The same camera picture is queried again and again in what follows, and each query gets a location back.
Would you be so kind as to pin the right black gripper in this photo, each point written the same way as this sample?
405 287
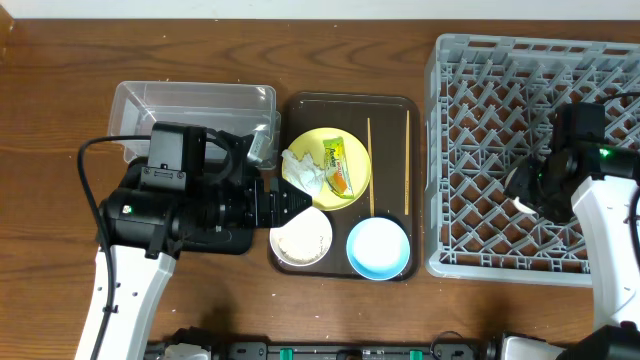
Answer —
519 183

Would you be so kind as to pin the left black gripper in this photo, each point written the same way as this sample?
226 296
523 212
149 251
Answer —
280 197

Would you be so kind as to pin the white bowl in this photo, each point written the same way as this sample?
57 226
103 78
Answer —
312 217

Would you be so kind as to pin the white rice pile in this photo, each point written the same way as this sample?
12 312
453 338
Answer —
299 245

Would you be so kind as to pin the green snack wrapper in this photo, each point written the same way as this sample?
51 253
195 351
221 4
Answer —
336 168

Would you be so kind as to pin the yellow plate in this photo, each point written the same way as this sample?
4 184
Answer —
357 160

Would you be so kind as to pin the light blue bowl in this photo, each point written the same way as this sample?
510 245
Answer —
378 249

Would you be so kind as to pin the wooden chopstick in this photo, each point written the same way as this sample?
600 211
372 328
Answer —
407 175
371 176

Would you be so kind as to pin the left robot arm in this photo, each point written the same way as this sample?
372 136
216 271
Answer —
154 216

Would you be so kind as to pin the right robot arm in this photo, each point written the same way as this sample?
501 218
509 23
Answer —
599 186

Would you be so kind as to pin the black plastic tray bin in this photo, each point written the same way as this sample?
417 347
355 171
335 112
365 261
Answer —
225 241

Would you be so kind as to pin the clear plastic bin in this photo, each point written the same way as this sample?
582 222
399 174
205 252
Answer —
238 109

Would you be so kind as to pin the dark brown serving tray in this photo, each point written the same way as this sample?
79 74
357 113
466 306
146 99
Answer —
349 112

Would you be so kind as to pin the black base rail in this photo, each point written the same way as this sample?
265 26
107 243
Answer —
196 343

